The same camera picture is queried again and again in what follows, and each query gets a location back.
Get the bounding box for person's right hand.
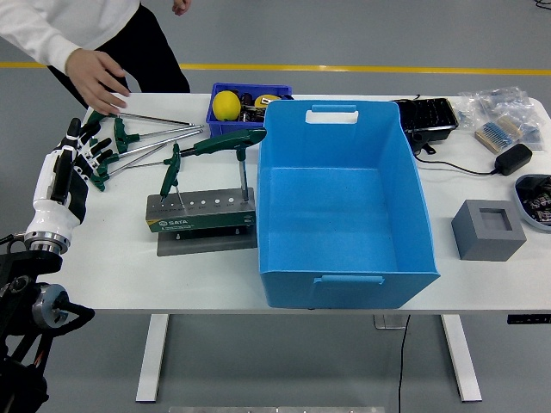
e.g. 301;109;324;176
64;47;132;116

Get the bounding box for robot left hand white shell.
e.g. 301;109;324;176
25;118;121;237

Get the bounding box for thin green T-handle hex key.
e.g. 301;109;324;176
158;158;186;211

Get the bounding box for large green T-handle hex key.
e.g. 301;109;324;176
179;127;269;204

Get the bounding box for metal hex key stand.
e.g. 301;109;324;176
145;188;259;258

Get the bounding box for large light blue box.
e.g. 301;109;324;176
257;99;441;310

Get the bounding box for person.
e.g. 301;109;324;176
0;0;193;108

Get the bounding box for yellow lemon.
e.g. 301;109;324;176
212;89;241;121

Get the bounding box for small dark blue bin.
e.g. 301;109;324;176
205;83;294;139

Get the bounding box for white table leg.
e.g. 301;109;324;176
441;313;483;404
135;313;171;404

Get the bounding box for black plastic tray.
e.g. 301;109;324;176
389;97;460;155

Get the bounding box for clear plastic parts bag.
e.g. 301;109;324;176
514;114;544;144
477;85;537;120
456;90;490;128

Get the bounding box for resistor tape bundle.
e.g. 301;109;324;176
474;115;525;155

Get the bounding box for grey metal floor plate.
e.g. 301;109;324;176
373;314;410;330

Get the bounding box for black power adapter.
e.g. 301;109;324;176
494;144;534;176

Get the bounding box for grey block with recess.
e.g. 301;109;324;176
450;199;528;262

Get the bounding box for pale blue bowl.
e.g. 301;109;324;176
514;173;551;233

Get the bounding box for black parts in bowl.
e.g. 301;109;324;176
518;178;551;223

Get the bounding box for black table control panel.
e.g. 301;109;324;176
506;314;551;325

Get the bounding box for small green T-handle hex key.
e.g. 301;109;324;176
109;143;182;176

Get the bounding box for black adapter cable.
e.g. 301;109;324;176
413;152;500;176

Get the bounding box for black hanging cable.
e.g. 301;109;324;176
396;314;412;413

